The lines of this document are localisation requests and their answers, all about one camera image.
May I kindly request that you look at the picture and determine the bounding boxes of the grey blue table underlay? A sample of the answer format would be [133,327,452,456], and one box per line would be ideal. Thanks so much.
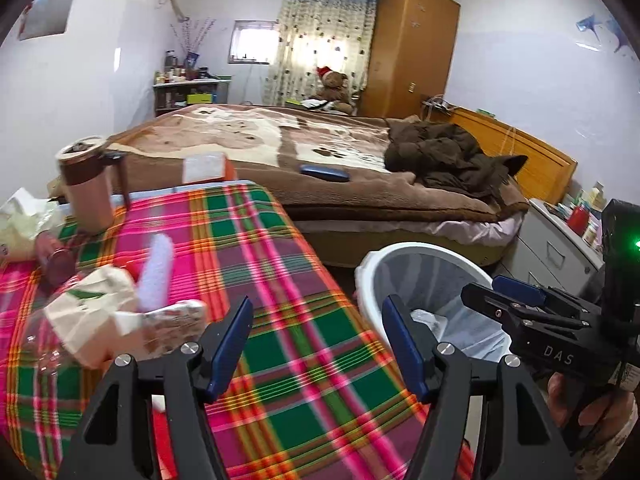
[125,180,251,197]

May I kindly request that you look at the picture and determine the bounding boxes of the white foam net sleeve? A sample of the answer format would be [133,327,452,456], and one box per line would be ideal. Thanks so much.
[137,232,176,311]

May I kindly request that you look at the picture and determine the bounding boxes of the blue wall stickers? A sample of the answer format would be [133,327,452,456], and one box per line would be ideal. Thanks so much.
[575,10,631,53]

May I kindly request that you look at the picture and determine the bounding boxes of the row of toiletry bottles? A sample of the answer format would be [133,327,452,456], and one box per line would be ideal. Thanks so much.
[155,50,211,85]

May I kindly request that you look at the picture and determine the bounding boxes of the silver wall panel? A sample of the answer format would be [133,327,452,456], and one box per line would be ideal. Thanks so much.
[17,0,80,41]

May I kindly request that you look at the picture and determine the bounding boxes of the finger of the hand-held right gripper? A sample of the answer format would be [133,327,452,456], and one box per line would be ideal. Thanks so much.
[491,275,601,318]
[460,281,551,333]

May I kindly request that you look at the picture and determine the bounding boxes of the dark brown jacket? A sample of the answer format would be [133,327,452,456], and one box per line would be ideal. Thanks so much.
[384,116,530,198]

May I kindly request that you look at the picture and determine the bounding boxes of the brown teddy bear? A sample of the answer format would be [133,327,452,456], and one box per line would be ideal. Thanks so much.
[315,66,357,115]

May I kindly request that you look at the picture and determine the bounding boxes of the pink green plaid tablecloth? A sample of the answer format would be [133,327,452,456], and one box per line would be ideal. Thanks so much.
[0,180,476,480]

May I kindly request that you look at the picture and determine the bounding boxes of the white drawer nightstand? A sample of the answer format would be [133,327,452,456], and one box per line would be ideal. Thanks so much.
[500,197,606,293]

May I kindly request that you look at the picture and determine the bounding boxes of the clear plastic bottle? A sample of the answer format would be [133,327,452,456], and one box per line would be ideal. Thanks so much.
[17,305,76,376]

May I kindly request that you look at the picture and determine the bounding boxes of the person's right forearm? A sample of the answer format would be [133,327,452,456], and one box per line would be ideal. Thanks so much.
[570,410,640,480]

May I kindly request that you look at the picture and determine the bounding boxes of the small window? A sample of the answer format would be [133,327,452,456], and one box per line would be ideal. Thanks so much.
[229,20,278,66]

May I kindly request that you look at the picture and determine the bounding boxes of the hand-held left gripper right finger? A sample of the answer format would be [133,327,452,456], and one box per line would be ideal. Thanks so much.
[382,294,576,480]

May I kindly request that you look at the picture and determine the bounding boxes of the person's right hand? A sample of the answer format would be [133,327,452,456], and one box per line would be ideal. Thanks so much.
[547,372,640,436]

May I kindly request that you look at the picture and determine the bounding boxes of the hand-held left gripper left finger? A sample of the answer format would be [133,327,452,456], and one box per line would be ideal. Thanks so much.
[57,295,255,480]

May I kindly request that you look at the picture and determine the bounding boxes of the translucent white bin liner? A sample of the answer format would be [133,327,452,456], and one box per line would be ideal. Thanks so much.
[372,252,511,358]

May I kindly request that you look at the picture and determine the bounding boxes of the orange tissue box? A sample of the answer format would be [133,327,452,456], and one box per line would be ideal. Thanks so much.
[182,152,236,185]

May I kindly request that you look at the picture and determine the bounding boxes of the wooden bed headboard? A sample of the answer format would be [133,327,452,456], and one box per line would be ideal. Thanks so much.
[450,106,578,206]

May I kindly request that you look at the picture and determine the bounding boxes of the vase with dry branches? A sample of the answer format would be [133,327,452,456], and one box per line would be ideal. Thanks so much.
[170,16,218,81]

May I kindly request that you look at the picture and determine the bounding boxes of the white round trash bin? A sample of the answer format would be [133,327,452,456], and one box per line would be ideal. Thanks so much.
[354,242,516,361]

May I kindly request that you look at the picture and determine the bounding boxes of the bed with brown blanket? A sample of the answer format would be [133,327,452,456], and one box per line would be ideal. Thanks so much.
[47,104,531,266]

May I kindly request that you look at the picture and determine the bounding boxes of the wooden wardrobe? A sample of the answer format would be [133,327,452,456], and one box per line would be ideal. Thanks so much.
[360,0,461,118]

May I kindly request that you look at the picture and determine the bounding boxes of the brown beige travel mug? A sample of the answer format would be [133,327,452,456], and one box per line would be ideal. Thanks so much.
[55,135,133,233]

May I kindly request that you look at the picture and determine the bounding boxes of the red canister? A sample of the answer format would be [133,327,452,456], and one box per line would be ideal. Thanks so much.
[567,204,591,235]

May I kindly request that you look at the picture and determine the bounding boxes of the cluttered shelf desk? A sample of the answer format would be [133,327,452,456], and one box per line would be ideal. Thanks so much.
[152,77,233,117]

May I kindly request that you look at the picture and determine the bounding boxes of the pale pink bedsheet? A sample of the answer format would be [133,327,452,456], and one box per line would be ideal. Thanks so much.
[430,207,526,246]

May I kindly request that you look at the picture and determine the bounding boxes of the pink drink carton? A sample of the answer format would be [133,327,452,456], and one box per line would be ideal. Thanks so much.
[117,299,208,361]

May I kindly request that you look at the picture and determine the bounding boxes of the heart patterned curtain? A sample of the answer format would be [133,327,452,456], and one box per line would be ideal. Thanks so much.
[262,0,383,108]

